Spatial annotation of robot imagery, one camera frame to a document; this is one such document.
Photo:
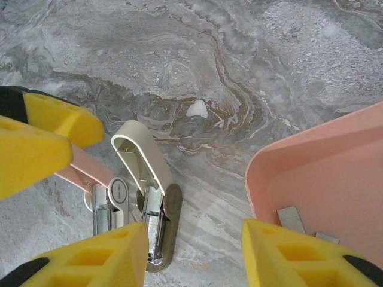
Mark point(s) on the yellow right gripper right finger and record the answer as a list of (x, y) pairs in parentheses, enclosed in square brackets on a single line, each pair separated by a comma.
[(287, 263)]

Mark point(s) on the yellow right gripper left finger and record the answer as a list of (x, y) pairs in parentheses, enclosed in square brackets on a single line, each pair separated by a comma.
[(98, 263)]

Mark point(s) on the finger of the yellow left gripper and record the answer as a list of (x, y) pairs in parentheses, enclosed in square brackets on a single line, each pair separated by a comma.
[(66, 119), (30, 155)]

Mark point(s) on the pink white stapler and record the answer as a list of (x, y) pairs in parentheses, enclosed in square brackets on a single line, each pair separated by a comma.
[(89, 170)]

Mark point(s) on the beige brown stapler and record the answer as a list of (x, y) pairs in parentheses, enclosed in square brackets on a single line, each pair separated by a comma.
[(143, 149)]

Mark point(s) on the grey staple strip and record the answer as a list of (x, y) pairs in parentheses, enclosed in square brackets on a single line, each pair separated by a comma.
[(327, 238), (291, 218)]

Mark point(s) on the pink plastic tray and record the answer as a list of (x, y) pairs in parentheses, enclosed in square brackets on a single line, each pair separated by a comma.
[(314, 179)]

